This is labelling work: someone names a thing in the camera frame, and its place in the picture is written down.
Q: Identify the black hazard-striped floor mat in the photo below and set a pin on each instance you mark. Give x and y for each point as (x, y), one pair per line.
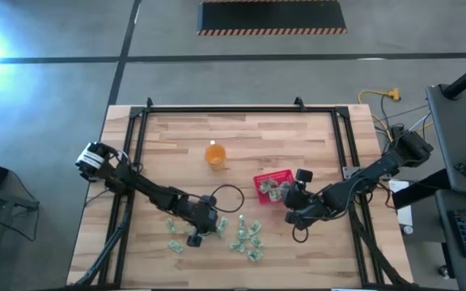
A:
(271, 16)

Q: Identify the black aluminium table frame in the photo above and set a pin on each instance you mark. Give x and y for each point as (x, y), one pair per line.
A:
(237, 109)

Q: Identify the black power strip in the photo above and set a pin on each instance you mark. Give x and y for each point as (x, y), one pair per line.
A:
(396, 128)

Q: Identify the small black controller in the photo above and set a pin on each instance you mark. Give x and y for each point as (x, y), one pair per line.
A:
(464, 169)

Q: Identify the red plastic mesh basket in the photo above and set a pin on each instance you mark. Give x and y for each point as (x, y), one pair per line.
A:
(262, 198)

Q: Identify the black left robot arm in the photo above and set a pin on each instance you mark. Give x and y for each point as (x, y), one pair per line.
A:
(148, 190)

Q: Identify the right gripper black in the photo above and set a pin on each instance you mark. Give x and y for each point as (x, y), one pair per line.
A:
(306, 204)

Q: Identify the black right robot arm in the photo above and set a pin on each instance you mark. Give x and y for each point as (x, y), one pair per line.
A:
(370, 169)

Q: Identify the grey metal mounting plate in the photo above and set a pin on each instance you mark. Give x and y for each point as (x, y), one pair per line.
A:
(351, 173)

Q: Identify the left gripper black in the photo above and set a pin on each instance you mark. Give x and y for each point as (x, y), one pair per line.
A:
(200, 218)

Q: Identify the black desk support bar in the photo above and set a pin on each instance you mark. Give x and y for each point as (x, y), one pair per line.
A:
(419, 190)

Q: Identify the desk caster wheel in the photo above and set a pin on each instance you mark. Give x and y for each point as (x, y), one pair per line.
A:
(443, 271)

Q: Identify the white paper sheet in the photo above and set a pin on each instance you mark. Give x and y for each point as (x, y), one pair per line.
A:
(403, 214)

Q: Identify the orange-yellow cup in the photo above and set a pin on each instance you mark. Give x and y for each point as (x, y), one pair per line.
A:
(215, 155)

